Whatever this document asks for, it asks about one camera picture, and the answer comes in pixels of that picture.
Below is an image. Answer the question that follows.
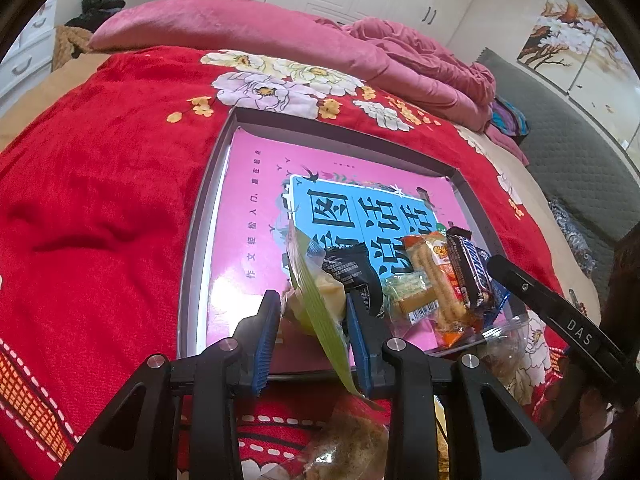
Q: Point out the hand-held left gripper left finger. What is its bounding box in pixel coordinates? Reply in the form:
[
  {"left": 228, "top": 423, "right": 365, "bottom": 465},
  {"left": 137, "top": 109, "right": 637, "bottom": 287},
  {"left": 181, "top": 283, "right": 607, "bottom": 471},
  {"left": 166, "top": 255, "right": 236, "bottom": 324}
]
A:
[{"left": 55, "top": 289, "right": 282, "bottom": 480}]

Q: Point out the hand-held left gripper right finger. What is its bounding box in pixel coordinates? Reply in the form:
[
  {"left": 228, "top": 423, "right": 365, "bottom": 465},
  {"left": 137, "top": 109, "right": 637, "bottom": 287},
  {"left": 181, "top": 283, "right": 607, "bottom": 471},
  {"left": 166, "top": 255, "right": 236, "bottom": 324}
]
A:
[{"left": 346, "top": 292, "right": 573, "bottom": 480}]

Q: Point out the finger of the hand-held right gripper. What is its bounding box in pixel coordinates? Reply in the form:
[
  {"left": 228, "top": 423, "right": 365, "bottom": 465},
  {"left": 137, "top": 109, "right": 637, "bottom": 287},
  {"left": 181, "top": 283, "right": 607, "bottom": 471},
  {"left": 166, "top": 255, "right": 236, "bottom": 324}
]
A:
[{"left": 486, "top": 254, "right": 558, "bottom": 322}]

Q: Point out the blue snack packet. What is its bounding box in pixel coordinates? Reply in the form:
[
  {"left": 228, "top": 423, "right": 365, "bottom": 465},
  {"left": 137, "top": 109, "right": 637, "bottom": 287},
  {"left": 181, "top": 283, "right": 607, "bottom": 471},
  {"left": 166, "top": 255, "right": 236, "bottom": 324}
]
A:
[{"left": 470, "top": 280, "right": 512, "bottom": 333}]

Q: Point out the green edged snack packet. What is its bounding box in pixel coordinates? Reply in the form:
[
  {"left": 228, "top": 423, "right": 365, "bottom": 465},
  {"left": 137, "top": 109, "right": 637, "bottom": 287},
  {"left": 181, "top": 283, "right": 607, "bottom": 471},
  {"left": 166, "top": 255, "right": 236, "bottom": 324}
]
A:
[{"left": 280, "top": 217, "right": 368, "bottom": 396}]

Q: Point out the brown chocolate bar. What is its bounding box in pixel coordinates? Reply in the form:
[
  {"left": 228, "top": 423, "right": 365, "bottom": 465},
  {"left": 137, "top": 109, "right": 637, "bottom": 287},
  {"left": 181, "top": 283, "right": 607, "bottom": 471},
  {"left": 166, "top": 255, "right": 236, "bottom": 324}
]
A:
[{"left": 445, "top": 226, "right": 496, "bottom": 311}]

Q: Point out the clear plastic snack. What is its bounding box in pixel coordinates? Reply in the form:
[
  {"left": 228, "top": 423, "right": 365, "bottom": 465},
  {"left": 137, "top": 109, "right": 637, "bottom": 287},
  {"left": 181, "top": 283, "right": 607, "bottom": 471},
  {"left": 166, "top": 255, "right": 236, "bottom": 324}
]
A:
[{"left": 480, "top": 317, "right": 531, "bottom": 376}]

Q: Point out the small green wafer packet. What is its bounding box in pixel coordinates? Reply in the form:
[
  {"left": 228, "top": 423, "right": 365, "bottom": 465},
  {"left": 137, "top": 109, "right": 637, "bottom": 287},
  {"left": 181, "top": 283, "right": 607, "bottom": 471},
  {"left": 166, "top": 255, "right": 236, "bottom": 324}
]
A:
[{"left": 381, "top": 275, "right": 436, "bottom": 326}]

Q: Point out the orange biscuit stick packet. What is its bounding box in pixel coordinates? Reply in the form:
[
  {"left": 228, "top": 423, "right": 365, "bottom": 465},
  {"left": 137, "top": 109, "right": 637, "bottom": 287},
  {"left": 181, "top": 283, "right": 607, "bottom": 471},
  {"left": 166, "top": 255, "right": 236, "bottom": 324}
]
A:
[{"left": 402, "top": 232, "right": 476, "bottom": 348}]

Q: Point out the black snack packet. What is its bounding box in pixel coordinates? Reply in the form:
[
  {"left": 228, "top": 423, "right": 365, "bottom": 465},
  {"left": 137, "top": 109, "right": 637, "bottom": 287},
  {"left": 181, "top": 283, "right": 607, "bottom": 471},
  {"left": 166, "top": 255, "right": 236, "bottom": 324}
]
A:
[{"left": 305, "top": 240, "right": 386, "bottom": 318}]

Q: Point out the grey cardboard tray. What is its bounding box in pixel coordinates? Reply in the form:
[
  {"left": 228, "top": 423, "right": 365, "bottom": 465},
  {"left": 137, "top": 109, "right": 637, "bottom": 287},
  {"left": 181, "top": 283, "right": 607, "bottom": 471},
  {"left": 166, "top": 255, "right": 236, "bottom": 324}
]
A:
[{"left": 176, "top": 106, "right": 506, "bottom": 376}]

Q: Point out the person's dark clothing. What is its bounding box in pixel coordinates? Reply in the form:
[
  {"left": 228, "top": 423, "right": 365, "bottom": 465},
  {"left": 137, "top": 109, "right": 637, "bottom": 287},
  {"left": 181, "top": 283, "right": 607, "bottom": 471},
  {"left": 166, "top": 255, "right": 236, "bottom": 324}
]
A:
[{"left": 597, "top": 222, "right": 640, "bottom": 376}]

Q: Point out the grey patterned cloth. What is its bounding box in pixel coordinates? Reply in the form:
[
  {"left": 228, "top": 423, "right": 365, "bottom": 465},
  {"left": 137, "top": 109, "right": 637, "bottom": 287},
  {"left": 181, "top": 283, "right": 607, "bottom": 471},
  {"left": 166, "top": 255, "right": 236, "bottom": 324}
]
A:
[{"left": 547, "top": 199, "right": 598, "bottom": 276}]

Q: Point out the brown floss cake packet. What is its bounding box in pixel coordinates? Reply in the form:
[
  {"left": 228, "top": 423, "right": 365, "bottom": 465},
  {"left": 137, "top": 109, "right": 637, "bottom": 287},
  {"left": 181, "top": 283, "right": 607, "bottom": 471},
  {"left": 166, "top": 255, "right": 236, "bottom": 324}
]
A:
[{"left": 300, "top": 400, "right": 391, "bottom": 480}]

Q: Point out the beige bed sheet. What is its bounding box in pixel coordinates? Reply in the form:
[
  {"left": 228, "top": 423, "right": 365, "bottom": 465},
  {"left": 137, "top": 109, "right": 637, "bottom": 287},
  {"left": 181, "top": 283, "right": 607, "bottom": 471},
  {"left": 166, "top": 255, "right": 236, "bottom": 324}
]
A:
[{"left": 455, "top": 122, "right": 601, "bottom": 311}]

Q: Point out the pink book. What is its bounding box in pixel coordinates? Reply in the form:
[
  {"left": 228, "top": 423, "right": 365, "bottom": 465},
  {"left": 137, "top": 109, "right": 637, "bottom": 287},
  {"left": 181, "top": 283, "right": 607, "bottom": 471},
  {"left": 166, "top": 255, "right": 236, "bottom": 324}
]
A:
[{"left": 206, "top": 127, "right": 481, "bottom": 361}]

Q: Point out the grey quilted headboard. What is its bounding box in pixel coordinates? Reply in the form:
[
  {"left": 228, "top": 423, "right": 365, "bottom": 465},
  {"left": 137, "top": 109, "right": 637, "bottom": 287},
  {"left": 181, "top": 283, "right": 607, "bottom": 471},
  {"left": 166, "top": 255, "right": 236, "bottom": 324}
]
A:
[{"left": 475, "top": 47, "right": 640, "bottom": 241}]

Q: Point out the purple and teal cloth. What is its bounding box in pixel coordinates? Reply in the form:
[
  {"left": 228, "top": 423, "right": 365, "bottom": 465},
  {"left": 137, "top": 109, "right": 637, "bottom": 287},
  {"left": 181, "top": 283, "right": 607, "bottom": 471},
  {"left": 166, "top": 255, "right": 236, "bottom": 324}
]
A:
[{"left": 490, "top": 97, "right": 530, "bottom": 138}]

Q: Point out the red floral blanket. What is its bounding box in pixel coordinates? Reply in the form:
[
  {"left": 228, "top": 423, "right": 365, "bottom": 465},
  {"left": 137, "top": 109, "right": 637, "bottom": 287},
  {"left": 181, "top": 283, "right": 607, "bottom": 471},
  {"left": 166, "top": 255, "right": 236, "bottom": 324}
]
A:
[{"left": 0, "top": 45, "right": 601, "bottom": 480}]

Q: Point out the pink quilt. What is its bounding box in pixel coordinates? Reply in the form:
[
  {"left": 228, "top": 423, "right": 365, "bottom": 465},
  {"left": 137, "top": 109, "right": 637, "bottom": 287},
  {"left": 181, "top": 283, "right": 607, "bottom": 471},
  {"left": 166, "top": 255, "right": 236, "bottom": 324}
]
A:
[{"left": 87, "top": 0, "right": 528, "bottom": 166}]

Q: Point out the tan knitted cushion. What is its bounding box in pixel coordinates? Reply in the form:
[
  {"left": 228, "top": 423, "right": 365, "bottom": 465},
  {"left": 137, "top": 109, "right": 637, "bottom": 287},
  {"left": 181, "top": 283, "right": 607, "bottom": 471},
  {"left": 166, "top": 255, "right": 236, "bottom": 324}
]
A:
[{"left": 52, "top": 25, "right": 96, "bottom": 70}]

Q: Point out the black bag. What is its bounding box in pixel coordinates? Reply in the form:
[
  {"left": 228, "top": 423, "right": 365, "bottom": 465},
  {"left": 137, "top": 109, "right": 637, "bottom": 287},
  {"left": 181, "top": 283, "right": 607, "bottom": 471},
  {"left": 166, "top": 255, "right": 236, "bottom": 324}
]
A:
[{"left": 65, "top": 0, "right": 126, "bottom": 28}]

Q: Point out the white drawer cabinet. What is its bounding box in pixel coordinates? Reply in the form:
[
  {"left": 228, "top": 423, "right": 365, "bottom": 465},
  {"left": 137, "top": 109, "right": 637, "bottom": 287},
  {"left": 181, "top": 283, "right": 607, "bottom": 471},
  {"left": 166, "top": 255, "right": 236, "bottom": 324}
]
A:
[{"left": 0, "top": 0, "right": 58, "bottom": 106}]

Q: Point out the floral wall painting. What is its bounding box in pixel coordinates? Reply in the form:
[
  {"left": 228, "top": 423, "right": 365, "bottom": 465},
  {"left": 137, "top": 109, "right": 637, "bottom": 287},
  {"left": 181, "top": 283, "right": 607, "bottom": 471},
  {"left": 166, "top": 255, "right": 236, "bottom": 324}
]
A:
[{"left": 517, "top": 0, "right": 640, "bottom": 151}]

